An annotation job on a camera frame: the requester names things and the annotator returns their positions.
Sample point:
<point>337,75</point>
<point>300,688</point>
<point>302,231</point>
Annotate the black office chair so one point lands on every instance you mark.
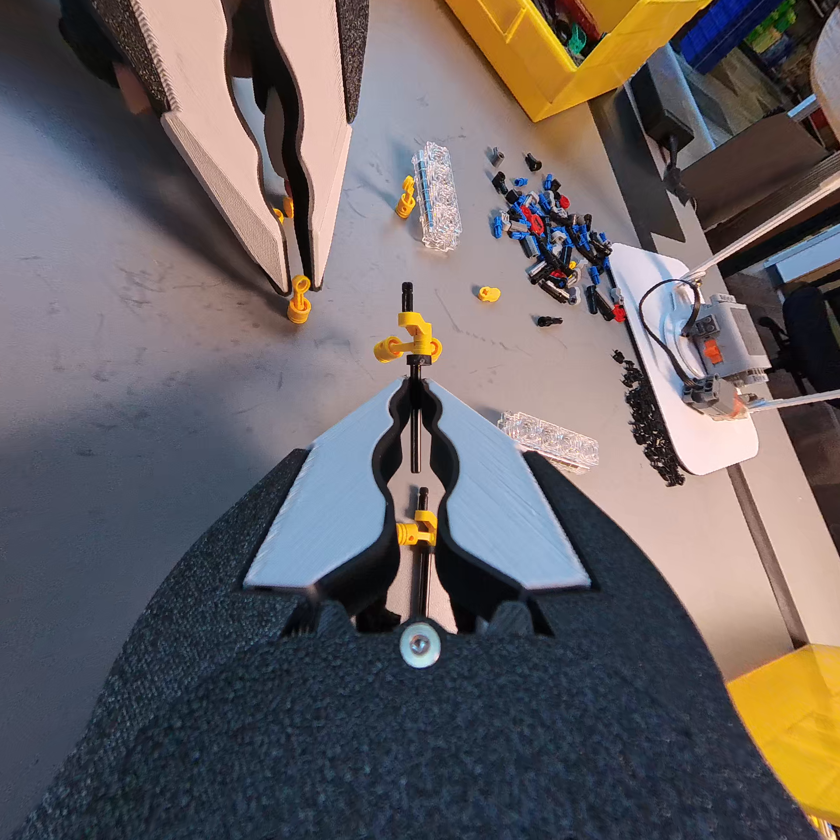
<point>814,334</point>

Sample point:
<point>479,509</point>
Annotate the clear cylinder block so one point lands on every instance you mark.
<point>551,443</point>
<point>438,197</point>

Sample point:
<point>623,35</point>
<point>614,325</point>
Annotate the pile of red black beams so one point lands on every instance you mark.
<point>571,26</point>

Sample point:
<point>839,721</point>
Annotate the yellow plastic bin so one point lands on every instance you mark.
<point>525,72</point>
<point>794,722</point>

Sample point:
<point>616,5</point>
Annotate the black axle with yellow pistons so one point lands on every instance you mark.
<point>413,325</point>
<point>408,533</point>

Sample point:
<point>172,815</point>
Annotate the grey desk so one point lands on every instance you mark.
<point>131,394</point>

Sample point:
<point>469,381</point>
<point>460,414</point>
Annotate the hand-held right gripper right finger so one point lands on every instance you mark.
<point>512,518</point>

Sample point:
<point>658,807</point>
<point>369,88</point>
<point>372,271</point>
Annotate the yellow flat connector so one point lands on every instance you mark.
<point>487,294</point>

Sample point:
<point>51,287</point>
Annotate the pile of black pins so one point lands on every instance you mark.
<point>649,426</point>

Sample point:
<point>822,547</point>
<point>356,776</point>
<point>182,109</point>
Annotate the pile of mixed small bricks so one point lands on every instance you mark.
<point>558,243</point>

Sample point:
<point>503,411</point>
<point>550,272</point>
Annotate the grey toy motor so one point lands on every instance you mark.
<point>712,397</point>

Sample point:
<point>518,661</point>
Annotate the white book stand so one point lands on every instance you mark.
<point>695,446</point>

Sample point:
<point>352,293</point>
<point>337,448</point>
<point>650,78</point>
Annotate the stack of blue crates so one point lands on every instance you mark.
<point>728,26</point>

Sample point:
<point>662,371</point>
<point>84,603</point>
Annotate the yellow toy piston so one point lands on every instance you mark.
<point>287,207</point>
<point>298,312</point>
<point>404,207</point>

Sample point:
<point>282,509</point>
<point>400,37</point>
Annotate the grey battery box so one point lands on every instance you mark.
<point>741,328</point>

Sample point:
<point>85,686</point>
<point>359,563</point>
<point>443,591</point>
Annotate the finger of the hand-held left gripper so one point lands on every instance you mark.
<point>321,98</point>
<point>197,98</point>

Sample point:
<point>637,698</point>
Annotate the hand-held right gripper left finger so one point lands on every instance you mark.
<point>321,518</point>

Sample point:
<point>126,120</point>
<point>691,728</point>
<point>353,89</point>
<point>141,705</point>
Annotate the black connector pin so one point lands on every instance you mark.
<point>550,321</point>

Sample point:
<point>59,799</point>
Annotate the black power adapter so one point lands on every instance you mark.
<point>663,105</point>

